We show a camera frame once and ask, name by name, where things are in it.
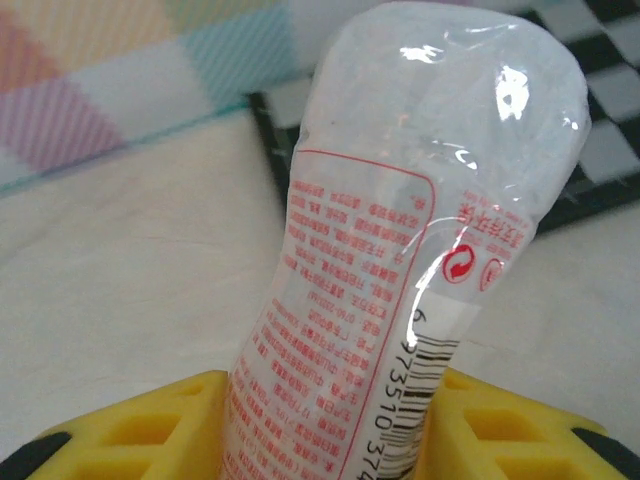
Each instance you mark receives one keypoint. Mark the black white chessboard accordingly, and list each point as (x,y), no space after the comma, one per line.
(615,150)

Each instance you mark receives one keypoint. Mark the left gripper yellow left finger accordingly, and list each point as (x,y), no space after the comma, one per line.
(100,440)

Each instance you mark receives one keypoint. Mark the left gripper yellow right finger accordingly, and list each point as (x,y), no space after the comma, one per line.
(525,440)

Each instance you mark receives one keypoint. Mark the clear bottle red print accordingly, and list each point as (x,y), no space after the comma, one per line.
(375,200)

